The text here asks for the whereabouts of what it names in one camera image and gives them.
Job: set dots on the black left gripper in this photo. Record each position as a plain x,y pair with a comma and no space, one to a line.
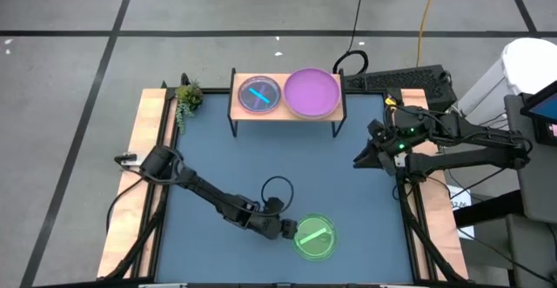
270,226

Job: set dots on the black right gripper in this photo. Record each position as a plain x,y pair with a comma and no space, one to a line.
396,153

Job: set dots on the green transparent plastic plate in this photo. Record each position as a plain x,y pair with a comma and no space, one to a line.
315,236

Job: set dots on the purple matte plate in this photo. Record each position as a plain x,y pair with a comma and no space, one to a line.
312,92

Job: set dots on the blue transparent plastic plate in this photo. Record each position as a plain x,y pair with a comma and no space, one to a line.
259,94

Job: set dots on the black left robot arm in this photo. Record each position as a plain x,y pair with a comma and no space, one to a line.
209,192

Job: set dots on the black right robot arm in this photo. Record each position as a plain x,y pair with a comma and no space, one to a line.
470,149

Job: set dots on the wooden table side board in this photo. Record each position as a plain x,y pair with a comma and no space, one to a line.
439,218
130,201

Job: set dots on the white paper sheet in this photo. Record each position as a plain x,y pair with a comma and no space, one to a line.
461,201

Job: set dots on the grey equipment cart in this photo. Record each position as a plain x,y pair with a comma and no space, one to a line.
533,183

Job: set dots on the green succulent plant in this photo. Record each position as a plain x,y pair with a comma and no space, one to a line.
188,98

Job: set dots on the white waste bin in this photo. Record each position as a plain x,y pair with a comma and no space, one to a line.
522,66

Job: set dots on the dark tablet screen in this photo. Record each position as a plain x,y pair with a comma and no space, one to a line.
544,109

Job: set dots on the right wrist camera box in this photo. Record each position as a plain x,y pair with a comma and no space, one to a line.
377,131

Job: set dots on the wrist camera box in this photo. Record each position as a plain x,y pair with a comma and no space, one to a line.
377,131
274,203

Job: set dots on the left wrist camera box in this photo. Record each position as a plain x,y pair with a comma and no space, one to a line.
274,203

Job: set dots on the wooden shelf black metal frame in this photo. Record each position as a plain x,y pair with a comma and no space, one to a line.
285,115

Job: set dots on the black aluminium table frame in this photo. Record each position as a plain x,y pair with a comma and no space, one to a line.
156,236

